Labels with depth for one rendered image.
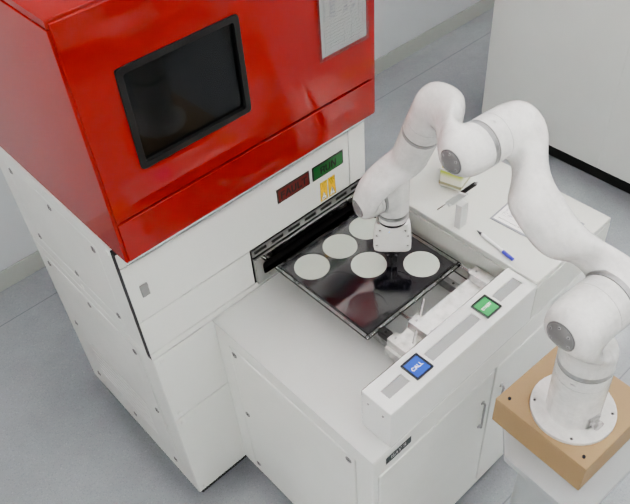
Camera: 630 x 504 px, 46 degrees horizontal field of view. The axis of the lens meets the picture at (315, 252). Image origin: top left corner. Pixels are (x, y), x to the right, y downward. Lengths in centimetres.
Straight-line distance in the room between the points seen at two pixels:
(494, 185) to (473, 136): 83
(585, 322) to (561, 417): 37
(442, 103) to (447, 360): 62
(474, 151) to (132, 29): 68
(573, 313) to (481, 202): 81
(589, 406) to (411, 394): 38
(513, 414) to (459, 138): 69
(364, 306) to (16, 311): 194
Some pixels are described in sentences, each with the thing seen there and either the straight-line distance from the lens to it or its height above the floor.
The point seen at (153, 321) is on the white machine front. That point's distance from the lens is 195.
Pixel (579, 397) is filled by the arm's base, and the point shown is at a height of 104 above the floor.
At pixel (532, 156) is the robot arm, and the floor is 149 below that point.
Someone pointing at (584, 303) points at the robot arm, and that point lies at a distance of 145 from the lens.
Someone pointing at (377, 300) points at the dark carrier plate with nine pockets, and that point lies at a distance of 199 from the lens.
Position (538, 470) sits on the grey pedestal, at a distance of 183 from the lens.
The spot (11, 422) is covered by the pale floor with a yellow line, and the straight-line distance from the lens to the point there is 314.
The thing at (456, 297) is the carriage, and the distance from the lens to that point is 203.
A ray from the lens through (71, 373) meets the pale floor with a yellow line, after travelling 319.
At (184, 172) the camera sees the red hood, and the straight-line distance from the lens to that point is 168.
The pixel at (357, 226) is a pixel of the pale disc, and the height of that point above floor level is 90.
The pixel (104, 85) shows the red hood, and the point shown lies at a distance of 148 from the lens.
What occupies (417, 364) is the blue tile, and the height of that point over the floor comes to 96.
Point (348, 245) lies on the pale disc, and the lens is 213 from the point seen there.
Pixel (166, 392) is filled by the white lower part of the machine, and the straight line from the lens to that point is 217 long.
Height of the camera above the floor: 239
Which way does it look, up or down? 45 degrees down
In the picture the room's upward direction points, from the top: 5 degrees counter-clockwise
